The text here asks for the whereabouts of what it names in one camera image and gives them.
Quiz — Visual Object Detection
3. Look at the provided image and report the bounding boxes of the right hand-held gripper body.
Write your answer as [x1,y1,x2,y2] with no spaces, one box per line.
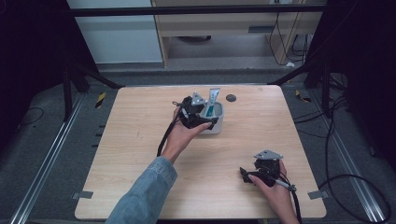
[251,149,285,189]

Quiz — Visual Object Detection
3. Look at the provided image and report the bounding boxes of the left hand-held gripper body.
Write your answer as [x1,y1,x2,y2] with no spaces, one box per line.
[172,91,209,129]

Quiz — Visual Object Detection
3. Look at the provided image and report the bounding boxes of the grey plastic container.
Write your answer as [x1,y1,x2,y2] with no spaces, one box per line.
[199,101,225,135]

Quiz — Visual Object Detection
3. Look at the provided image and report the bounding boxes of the white teal toothpaste tube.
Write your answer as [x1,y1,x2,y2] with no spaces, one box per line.
[204,87,221,119]

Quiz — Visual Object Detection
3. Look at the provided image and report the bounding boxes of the person's left hand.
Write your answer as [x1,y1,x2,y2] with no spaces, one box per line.
[161,106,213,164]

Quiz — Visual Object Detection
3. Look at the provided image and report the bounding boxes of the person's right hand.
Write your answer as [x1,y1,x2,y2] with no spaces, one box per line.
[247,160,297,219]

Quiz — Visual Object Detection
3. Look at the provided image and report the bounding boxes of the yellow black striped tape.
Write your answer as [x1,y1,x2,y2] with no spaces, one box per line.
[94,91,107,109]
[294,89,312,104]

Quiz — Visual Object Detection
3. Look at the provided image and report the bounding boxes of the light wooden desk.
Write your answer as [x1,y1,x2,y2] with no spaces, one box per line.
[151,0,328,68]

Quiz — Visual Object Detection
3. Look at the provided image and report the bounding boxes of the black metal stand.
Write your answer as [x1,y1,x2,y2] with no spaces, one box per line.
[60,60,125,122]
[267,58,334,118]

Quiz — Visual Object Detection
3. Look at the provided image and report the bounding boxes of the black horizontal bar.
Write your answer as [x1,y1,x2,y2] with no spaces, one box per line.
[69,4,327,18]

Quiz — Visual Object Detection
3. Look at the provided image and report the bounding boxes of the white cabinet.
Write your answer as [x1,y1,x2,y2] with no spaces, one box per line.
[66,0,163,64]

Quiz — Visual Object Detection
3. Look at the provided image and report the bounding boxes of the black curtain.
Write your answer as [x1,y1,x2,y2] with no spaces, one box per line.
[306,0,396,172]
[0,0,101,152]

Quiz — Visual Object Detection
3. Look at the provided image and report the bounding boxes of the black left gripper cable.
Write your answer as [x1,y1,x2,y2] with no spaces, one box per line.
[156,101,185,158]

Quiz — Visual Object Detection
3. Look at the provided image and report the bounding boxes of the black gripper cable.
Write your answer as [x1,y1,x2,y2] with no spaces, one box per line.
[270,174,304,224]
[156,101,185,158]

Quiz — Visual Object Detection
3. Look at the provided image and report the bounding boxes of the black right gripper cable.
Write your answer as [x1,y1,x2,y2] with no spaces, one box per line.
[270,174,304,224]

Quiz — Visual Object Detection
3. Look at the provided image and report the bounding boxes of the grey metal table bracket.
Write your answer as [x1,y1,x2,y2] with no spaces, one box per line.
[307,189,330,201]
[72,190,94,200]

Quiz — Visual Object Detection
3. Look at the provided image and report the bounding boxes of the black looped floor cable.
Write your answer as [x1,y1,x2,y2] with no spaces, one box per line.
[317,96,392,224]

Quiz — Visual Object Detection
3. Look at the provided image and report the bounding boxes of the aluminium floor rail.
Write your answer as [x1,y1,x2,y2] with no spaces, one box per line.
[8,92,87,224]
[307,89,387,224]

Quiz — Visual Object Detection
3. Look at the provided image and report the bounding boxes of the black hanging desk cables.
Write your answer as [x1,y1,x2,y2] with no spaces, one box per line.
[268,11,308,67]

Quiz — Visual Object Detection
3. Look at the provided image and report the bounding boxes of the thin black floor cable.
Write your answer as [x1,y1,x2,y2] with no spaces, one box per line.
[18,106,45,127]

